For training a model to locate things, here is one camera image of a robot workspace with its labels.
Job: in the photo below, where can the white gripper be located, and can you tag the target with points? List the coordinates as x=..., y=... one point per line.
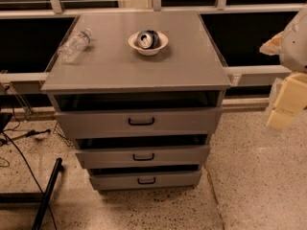
x=295, y=50

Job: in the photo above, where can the grey bottom drawer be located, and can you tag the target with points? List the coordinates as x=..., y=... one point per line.
x=145, y=180

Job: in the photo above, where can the grey drawer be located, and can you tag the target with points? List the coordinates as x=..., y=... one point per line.
x=136, y=123
x=142, y=157
x=145, y=180

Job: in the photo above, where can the grey middle drawer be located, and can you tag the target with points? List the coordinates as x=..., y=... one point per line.
x=142, y=157

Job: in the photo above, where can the grey drawer cabinet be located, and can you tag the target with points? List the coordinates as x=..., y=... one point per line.
x=110, y=75

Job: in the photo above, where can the grey top drawer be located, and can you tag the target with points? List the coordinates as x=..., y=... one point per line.
x=136, y=123

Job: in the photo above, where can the crushed blue soda can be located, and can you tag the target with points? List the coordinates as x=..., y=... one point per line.
x=147, y=39

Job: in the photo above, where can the white ceramic bowl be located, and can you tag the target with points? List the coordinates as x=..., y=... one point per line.
x=163, y=41

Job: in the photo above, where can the clear plastic water bottle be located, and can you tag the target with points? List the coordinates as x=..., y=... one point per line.
x=74, y=46

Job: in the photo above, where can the metal window railing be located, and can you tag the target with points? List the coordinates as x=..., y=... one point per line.
x=36, y=9

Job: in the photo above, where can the black stand leg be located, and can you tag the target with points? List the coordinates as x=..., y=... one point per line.
x=41, y=198

